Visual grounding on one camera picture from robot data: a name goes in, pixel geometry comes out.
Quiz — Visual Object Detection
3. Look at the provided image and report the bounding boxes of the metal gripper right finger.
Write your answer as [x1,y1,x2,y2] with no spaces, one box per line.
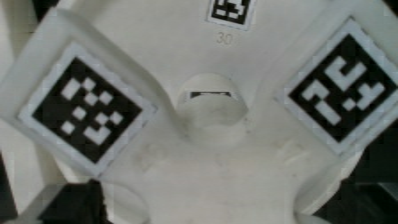
[315,179,398,224]

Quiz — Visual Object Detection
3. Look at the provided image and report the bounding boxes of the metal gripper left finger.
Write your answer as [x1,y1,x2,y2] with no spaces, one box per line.
[11,178,114,224]

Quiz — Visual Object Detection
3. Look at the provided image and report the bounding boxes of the white cylindrical table leg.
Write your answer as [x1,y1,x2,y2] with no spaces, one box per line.
[176,73,249,145]

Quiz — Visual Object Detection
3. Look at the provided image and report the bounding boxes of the white round table top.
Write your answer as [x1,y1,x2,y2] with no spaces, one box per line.
[0,0,380,188]

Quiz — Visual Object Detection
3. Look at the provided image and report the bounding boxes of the white cross-shaped table base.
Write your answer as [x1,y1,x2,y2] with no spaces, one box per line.
[0,6,398,224]

